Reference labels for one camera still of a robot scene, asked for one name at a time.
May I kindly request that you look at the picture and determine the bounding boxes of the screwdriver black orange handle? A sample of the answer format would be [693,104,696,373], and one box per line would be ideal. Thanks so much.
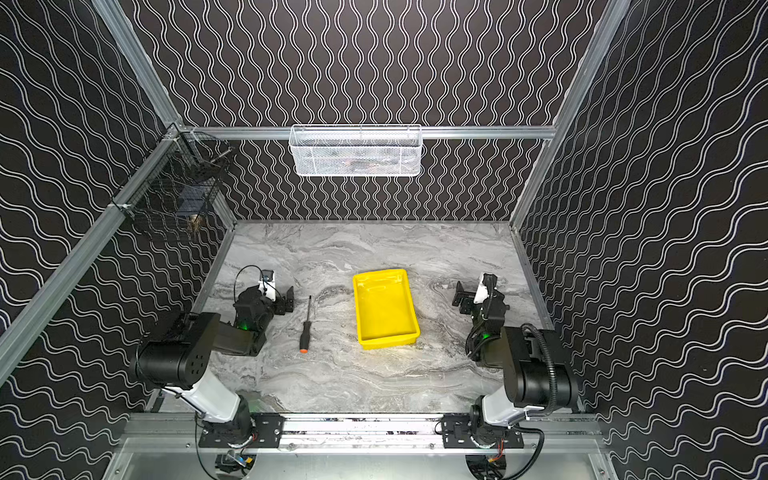
[299,296,312,353]

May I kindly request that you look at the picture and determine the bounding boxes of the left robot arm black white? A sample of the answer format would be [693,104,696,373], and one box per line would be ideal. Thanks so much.
[131,282,295,448]

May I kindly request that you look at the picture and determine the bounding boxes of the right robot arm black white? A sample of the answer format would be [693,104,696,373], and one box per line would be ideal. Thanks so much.
[441,274,578,450]

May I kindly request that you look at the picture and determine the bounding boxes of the yellow plastic bin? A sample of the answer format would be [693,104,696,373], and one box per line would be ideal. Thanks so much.
[353,269,421,350]

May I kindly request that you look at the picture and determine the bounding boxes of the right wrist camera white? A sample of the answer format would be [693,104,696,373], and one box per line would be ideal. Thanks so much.
[474,273,498,304]

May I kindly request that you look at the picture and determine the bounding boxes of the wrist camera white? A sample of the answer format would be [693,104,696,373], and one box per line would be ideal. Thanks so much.
[474,273,498,304]
[259,270,279,301]

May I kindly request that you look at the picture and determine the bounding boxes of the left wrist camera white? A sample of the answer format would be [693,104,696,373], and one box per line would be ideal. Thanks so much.
[259,270,279,301]

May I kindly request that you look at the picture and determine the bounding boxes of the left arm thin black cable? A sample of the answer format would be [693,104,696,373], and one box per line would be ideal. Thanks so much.
[232,264,265,301]

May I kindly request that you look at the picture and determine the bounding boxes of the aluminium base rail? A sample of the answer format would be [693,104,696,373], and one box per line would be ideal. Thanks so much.
[104,413,617,479]

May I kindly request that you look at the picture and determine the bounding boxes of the white wire mesh basket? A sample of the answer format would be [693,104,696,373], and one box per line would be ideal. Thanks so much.
[289,124,424,177]

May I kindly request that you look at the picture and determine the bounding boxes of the black wire basket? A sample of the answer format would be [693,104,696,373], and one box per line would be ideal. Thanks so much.
[117,123,234,243]

